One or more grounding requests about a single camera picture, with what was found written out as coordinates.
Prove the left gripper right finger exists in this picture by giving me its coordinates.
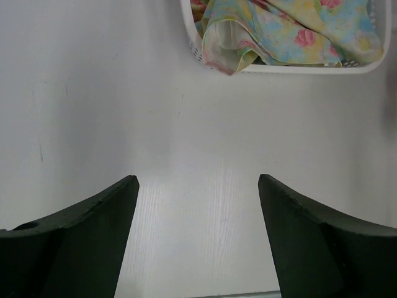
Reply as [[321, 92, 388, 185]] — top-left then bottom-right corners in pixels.
[[258, 174, 396, 297]]

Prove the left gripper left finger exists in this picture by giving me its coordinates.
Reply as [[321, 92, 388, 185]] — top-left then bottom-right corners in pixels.
[[1, 175, 140, 297]]

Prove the yellow floral garment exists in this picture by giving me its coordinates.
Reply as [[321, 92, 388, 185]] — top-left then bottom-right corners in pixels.
[[181, 1, 385, 75]]

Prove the white laundry basket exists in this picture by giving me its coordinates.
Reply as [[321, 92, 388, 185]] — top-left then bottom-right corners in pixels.
[[179, 1, 396, 75]]

